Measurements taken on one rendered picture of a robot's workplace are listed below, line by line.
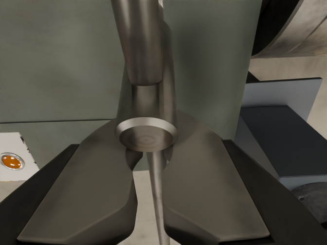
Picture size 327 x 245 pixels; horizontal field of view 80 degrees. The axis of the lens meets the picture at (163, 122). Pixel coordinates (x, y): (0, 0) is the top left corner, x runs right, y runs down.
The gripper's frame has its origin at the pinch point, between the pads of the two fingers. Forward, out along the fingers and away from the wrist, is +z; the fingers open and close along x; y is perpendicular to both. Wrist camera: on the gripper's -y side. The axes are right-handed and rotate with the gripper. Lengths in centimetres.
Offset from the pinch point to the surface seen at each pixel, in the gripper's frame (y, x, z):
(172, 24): -3.6, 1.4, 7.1
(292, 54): 1.8, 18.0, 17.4
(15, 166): 10.9, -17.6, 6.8
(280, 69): 43, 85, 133
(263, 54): 1.5, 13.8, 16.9
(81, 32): -3.3, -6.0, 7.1
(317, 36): -1.1, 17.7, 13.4
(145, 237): 276, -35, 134
